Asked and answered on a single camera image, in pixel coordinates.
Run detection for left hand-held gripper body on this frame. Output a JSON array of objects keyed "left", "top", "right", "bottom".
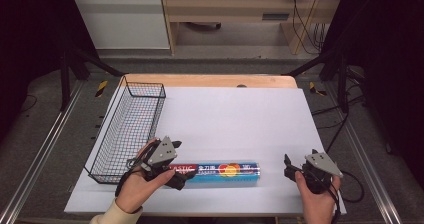
[{"left": 141, "top": 136, "right": 178, "bottom": 182}]

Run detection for person's left hand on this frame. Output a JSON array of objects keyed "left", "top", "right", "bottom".
[{"left": 114, "top": 137, "right": 176, "bottom": 215}]

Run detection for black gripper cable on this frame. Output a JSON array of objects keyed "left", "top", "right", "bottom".
[
  {"left": 114, "top": 140, "right": 160, "bottom": 199},
  {"left": 328, "top": 169, "right": 365, "bottom": 224}
]

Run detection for black wire basket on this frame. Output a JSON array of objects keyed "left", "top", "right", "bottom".
[{"left": 83, "top": 75, "right": 167, "bottom": 185}]

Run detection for wooden table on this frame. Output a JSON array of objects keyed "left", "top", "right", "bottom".
[{"left": 119, "top": 72, "right": 298, "bottom": 89}]

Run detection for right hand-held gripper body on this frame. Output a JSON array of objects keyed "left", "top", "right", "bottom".
[{"left": 296, "top": 149, "right": 344, "bottom": 195}]

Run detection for black hanging cables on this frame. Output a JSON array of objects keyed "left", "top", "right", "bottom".
[{"left": 290, "top": 0, "right": 327, "bottom": 56}]

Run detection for blue plastic wrap box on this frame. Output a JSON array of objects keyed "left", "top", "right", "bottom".
[{"left": 169, "top": 161, "right": 261, "bottom": 189}]

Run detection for black metal stand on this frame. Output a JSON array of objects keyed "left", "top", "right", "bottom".
[
  {"left": 285, "top": 46, "right": 350, "bottom": 114},
  {"left": 59, "top": 45, "right": 125, "bottom": 112}
]

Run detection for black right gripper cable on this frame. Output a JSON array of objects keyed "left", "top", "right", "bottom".
[{"left": 328, "top": 169, "right": 365, "bottom": 224}]

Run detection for dark curtain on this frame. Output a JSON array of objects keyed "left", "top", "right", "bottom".
[
  {"left": 0, "top": 0, "right": 100, "bottom": 143},
  {"left": 322, "top": 0, "right": 424, "bottom": 188}
]

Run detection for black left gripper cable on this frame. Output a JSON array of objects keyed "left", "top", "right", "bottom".
[{"left": 114, "top": 140, "right": 160, "bottom": 199}]

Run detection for yellow black tape strip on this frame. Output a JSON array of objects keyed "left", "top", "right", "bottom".
[
  {"left": 308, "top": 81, "right": 328, "bottom": 97},
  {"left": 95, "top": 79, "right": 109, "bottom": 99}
]

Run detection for white cabinet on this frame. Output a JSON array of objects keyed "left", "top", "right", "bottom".
[{"left": 67, "top": 0, "right": 171, "bottom": 51}]

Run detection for white table mat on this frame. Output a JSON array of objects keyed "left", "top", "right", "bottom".
[{"left": 63, "top": 86, "right": 348, "bottom": 216}]

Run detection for person's right hand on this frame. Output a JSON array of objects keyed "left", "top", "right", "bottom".
[{"left": 294, "top": 170, "right": 342, "bottom": 224}]

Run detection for aluminium floor rail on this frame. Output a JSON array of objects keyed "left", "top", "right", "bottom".
[
  {"left": 0, "top": 79, "right": 85, "bottom": 224},
  {"left": 324, "top": 83, "right": 403, "bottom": 224}
]

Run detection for thin black floor cable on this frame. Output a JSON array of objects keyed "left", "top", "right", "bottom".
[{"left": 20, "top": 94, "right": 38, "bottom": 114}]

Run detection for light wooden desk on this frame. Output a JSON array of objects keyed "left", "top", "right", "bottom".
[{"left": 159, "top": 0, "right": 348, "bottom": 56}]

